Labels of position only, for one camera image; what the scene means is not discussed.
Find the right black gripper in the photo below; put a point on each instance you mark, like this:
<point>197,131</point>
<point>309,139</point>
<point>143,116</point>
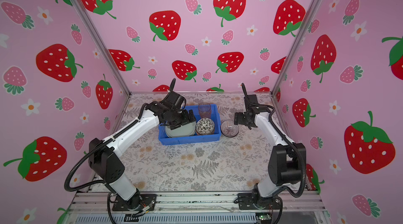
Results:
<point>237,118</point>

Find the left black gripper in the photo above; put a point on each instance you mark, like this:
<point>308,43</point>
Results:
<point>187,119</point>

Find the pale green flower plate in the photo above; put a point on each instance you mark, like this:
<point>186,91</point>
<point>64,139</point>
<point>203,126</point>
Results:
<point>182,131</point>

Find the pink purple glazed bowl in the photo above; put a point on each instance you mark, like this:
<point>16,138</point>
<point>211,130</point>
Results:
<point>229,129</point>

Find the pink clear glass cup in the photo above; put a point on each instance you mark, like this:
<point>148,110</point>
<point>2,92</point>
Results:
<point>205,110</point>

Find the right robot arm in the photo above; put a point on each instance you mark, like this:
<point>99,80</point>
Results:
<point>287,163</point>

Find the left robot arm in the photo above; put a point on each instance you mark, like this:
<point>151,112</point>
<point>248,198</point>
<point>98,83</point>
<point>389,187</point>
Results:
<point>105,160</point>

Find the blue plastic bin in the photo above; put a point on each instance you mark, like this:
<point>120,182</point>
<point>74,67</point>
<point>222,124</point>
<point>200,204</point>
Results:
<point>215,116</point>

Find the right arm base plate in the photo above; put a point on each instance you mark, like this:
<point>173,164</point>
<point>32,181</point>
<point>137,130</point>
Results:
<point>252,201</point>

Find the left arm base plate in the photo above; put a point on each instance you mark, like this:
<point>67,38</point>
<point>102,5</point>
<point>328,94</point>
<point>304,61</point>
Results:
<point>136,203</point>

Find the aluminium front rail frame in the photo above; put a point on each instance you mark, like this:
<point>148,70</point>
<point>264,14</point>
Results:
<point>205,207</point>

